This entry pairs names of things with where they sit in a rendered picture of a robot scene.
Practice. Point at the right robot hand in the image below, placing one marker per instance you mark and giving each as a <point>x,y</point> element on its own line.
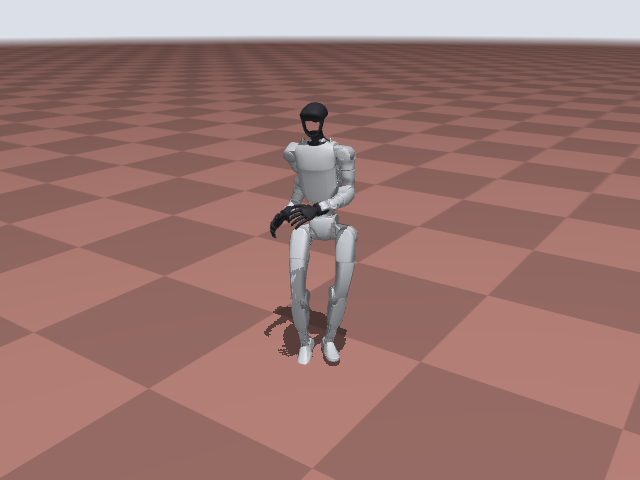
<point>278,220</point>

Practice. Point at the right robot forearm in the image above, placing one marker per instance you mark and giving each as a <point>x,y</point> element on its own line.
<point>296,198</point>

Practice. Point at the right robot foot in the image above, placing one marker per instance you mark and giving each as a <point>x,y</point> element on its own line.
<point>305,353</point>

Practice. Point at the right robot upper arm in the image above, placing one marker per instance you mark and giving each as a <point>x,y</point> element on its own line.
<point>289,155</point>

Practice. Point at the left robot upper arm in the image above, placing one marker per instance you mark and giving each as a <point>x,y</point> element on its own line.
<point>346,156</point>

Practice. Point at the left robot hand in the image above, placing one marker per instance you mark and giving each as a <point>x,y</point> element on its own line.
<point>307,212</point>

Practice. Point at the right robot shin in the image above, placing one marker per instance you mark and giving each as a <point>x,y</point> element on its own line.
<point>301,316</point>

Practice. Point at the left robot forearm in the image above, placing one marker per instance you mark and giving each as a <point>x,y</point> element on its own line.
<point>338,201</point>

